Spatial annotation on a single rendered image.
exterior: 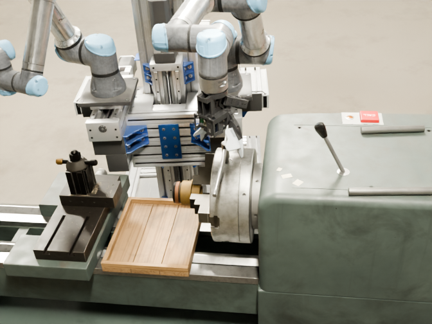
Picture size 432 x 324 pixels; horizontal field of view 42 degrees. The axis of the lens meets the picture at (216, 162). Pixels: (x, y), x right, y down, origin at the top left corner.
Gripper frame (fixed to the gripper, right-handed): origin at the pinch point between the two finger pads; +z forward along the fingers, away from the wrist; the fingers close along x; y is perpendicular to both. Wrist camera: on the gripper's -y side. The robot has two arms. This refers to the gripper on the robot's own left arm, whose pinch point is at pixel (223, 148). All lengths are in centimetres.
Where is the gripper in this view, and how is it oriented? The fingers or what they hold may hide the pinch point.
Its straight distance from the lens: 159.5
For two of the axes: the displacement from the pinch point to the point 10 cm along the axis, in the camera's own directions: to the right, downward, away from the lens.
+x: 7.6, 3.4, -5.6
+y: -6.5, 4.6, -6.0
